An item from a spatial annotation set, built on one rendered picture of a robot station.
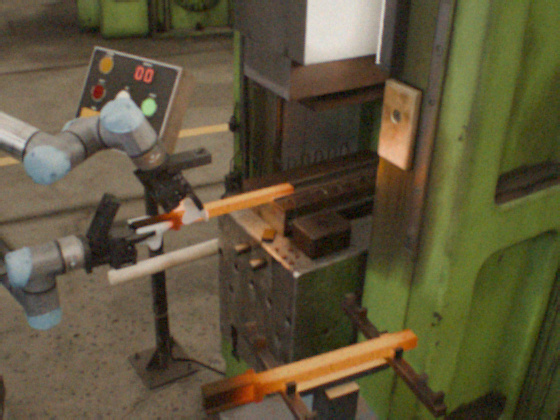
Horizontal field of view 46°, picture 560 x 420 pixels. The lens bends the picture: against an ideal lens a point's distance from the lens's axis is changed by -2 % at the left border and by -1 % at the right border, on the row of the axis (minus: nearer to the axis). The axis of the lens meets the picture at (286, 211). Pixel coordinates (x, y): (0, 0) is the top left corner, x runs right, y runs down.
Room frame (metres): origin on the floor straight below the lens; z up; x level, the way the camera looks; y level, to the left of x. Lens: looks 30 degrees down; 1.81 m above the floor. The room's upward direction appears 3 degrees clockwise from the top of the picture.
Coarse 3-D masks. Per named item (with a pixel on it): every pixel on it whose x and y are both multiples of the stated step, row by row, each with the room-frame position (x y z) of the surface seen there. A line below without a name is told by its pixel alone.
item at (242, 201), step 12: (252, 192) 1.45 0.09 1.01; (264, 192) 1.46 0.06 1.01; (276, 192) 1.46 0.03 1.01; (288, 192) 1.48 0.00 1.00; (204, 204) 1.38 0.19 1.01; (216, 204) 1.39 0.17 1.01; (228, 204) 1.39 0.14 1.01; (240, 204) 1.41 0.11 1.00; (252, 204) 1.43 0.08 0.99; (156, 216) 1.31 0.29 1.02; (168, 216) 1.31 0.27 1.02; (180, 216) 1.32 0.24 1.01; (180, 228) 1.31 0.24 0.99
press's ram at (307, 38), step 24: (240, 0) 1.58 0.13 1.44; (264, 0) 1.50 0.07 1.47; (288, 0) 1.42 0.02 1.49; (312, 0) 1.37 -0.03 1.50; (336, 0) 1.40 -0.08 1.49; (360, 0) 1.44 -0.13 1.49; (240, 24) 1.58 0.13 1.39; (264, 24) 1.50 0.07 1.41; (288, 24) 1.42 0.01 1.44; (312, 24) 1.37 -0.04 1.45; (336, 24) 1.41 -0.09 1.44; (360, 24) 1.44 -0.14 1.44; (288, 48) 1.42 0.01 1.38; (312, 48) 1.37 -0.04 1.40; (336, 48) 1.41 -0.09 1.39; (360, 48) 1.45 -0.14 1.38
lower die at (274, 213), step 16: (336, 160) 1.72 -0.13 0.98; (352, 160) 1.70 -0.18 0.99; (368, 160) 1.70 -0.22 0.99; (272, 176) 1.60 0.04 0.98; (288, 176) 1.59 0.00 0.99; (304, 176) 1.59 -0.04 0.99; (352, 176) 1.58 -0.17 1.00; (368, 176) 1.60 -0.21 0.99; (304, 192) 1.49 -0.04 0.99; (320, 192) 1.50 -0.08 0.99; (336, 192) 1.51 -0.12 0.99; (352, 192) 1.52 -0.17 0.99; (256, 208) 1.51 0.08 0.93; (272, 208) 1.45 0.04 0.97; (288, 208) 1.41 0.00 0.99; (304, 208) 1.44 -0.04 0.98; (320, 208) 1.46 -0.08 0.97; (368, 208) 1.56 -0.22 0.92; (272, 224) 1.45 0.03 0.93
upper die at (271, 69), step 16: (256, 48) 1.52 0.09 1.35; (256, 64) 1.52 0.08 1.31; (272, 64) 1.46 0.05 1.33; (288, 64) 1.41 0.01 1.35; (320, 64) 1.45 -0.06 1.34; (336, 64) 1.47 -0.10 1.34; (352, 64) 1.50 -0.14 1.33; (368, 64) 1.53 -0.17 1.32; (256, 80) 1.52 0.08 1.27; (272, 80) 1.46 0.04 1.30; (288, 80) 1.41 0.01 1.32; (304, 80) 1.43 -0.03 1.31; (320, 80) 1.45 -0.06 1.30; (336, 80) 1.48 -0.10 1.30; (352, 80) 1.50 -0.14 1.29; (368, 80) 1.53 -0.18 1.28; (384, 80) 1.56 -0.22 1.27; (288, 96) 1.41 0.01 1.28; (304, 96) 1.43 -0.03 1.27
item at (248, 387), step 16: (384, 336) 0.93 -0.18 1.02; (400, 336) 0.93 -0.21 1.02; (416, 336) 0.93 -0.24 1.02; (336, 352) 0.88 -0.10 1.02; (352, 352) 0.88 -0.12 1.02; (368, 352) 0.89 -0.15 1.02; (384, 352) 0.90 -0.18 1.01; (288, 368) 0.84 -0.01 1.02; (304, 368) 0.84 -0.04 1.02; (320, 368) 0.84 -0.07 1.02; (336, 368) 0.86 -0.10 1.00; (208, 384) 0.78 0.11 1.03; (224, 384) 0.78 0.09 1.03; (240, 384) 0.79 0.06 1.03; (256, 384) 0.79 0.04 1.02; (272, 384) 0.80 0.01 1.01; (208, 400) 0.76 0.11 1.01; (224, 400) 0.78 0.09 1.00; (240, 400) 0.79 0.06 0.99; (256, 400) 0.78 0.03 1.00
